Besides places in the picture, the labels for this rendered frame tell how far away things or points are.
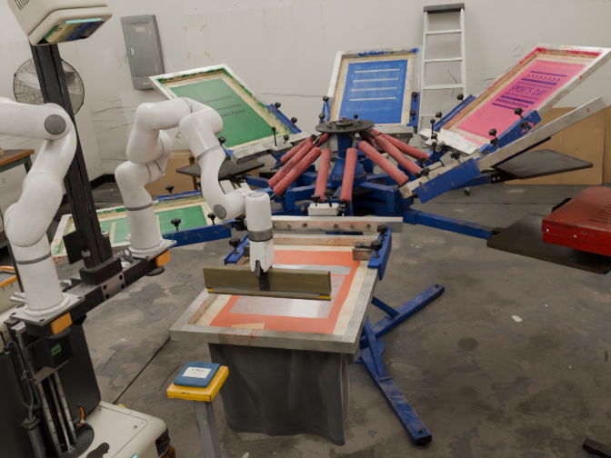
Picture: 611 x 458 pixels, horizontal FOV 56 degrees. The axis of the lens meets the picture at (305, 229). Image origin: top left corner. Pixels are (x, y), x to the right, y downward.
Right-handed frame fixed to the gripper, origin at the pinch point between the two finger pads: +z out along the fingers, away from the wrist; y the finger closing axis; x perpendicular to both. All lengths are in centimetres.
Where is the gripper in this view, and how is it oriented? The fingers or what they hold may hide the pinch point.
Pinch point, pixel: (265, 281)
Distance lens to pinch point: 181.1
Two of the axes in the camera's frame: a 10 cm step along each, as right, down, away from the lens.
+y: -2.5, 3.8, -8.9
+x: 9.6, 0.3, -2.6
